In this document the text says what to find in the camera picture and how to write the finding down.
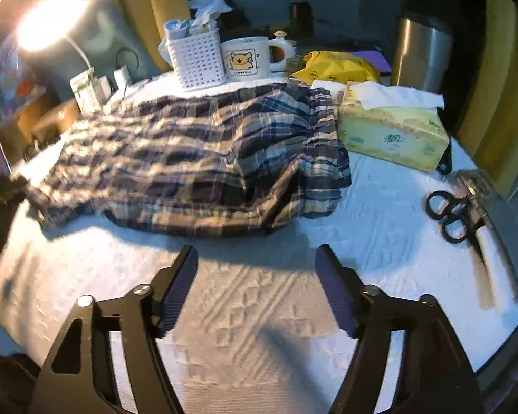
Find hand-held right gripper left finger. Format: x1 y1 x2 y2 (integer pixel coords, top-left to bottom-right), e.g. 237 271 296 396
35 245 199 414

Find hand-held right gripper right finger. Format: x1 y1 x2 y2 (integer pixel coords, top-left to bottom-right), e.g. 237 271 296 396
315 244 486 414

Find plaid flannel shirt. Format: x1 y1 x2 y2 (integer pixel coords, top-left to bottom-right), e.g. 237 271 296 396
26 81 352 238

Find white embossed tablecloth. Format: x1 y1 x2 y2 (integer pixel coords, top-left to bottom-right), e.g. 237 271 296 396
0 69 518 414

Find white orange snack bag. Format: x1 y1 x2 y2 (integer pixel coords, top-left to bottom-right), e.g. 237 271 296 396
0 34 48 104

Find white green carton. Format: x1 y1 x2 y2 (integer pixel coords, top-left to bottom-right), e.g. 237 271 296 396
69 68 113 113

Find black scissors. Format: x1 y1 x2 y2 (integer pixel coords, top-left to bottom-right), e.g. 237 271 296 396
426 190 486 244

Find yellow tissue box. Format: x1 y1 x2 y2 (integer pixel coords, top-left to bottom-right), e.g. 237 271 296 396
337 81 452 173

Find black clip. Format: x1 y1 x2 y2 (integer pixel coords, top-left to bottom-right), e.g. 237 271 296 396
436 140 454 175

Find white charger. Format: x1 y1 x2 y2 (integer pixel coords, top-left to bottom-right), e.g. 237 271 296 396
113 65 130 91

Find grey metal blade tool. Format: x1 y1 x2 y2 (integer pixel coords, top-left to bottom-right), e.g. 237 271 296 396
458 170 518 311

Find white desk lamp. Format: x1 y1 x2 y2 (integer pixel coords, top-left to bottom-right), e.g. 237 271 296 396
15 0 96 82

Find yellow plastic bag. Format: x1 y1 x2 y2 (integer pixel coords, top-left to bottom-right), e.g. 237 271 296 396
291 50 381 83

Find white woven basket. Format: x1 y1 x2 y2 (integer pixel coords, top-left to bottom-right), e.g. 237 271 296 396
157 28 229 89

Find purple flat item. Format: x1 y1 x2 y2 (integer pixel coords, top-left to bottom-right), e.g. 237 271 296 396
349 50 391 74

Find white bear print mug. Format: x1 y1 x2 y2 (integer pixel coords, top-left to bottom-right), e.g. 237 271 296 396
220 30 298 82

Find steel thermos cup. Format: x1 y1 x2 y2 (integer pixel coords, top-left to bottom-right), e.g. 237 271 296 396
391 15 454 93

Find yellow curtain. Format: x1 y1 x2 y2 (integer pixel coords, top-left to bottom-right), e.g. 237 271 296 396
112 0 208 74
453 0 518 199

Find white crumpled plastic bag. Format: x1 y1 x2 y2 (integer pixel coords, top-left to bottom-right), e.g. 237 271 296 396
189 0 234 33

